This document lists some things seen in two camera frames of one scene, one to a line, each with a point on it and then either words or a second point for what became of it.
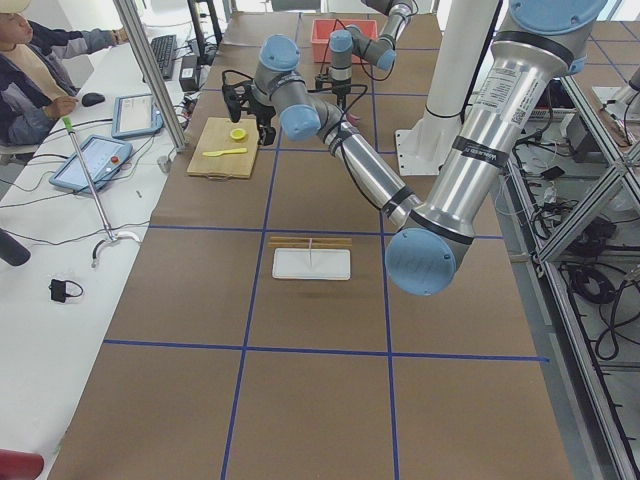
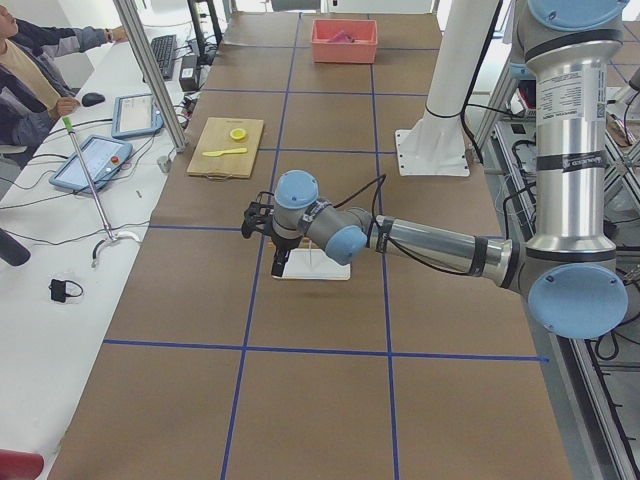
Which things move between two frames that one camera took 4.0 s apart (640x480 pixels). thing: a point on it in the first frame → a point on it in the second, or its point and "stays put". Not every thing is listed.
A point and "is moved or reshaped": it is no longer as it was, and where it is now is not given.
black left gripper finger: (266, 134) → (279, 262)
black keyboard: (164, 49) stays put
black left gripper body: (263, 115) → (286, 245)
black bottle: (13, 250) stays put
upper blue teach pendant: (135, 115) stays put
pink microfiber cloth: (353, 119) is moved or reshaped
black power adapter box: (189, 73) stays put
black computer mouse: (92, 98) stays put
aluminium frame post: (149, 60) stays put
